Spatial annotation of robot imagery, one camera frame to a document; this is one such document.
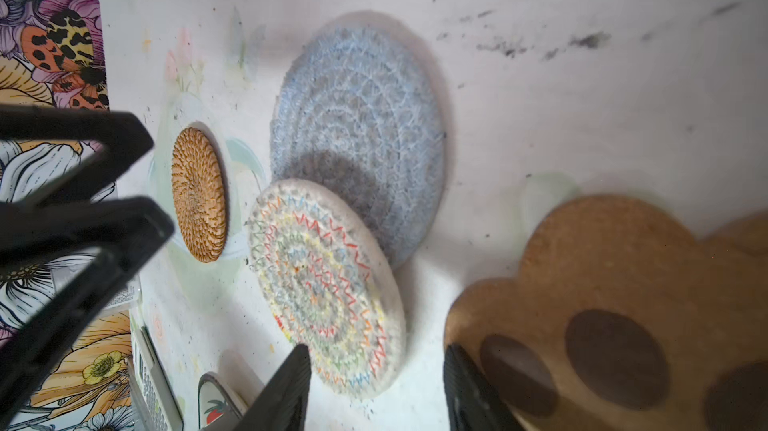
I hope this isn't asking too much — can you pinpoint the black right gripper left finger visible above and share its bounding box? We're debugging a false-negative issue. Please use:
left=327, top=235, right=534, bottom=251
left=234, top=344, right=312, bottom=431

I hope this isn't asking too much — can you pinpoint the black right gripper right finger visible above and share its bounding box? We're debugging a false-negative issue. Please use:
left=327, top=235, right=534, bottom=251
left=443, top=344, right=524, bottom=431

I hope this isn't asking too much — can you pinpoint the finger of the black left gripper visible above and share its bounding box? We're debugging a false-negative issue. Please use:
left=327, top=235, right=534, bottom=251
left=1, top=197, right=175, bottom=427
left=1, top=104, right=154, bottom=206

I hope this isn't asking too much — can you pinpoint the multicolour woven round coaster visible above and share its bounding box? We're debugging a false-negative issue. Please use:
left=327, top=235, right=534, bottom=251
left=247, top=179, right=406, bottom=399

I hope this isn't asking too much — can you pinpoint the cork paw print coaster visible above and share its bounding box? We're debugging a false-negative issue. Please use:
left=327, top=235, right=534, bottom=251
left=444, top=195, right=767, bottom=430

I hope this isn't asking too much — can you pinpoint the grey woven round coaster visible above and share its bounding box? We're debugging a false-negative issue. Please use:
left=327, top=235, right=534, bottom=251
left=270, top=26, right=446, bottom=268

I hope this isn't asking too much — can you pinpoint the tan rattan round coaster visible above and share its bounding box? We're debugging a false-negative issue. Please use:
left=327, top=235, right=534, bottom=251
left=171, top=127, right=227, bottom=263

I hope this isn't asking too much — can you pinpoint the white strawberry print tray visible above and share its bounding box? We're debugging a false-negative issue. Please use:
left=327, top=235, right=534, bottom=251
left=198, top=372, right=248, bottom=430

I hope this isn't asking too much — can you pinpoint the white scientific calculator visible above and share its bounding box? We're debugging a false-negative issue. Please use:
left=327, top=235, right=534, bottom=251
left=130, top=323, right=184, bottom=431

